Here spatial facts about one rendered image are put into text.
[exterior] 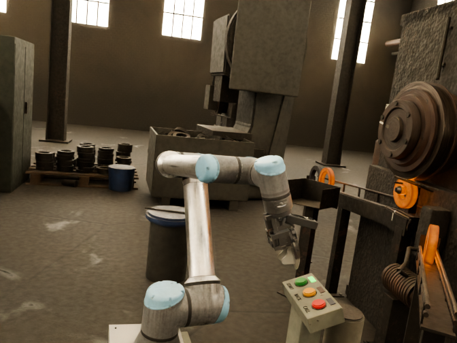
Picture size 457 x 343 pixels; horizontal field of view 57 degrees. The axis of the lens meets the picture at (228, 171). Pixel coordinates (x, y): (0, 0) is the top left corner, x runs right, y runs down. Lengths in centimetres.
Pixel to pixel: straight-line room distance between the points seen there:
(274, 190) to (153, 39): 1076
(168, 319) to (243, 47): 331
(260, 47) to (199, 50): 745
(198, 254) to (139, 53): 1032
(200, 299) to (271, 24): 343
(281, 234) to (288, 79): 349
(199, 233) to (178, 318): 35
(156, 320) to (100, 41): 1062
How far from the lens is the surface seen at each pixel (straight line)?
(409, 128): 208
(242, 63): 450
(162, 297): 167
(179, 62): 1189
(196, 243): 180
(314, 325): 131
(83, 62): 1196
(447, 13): 244
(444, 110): 206
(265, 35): 462
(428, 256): 176
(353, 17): 940
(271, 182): 127
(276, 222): 135
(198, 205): 183
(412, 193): 220
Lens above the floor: 117
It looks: 10 degrees down
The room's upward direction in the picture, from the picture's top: 7 degrees clockwise
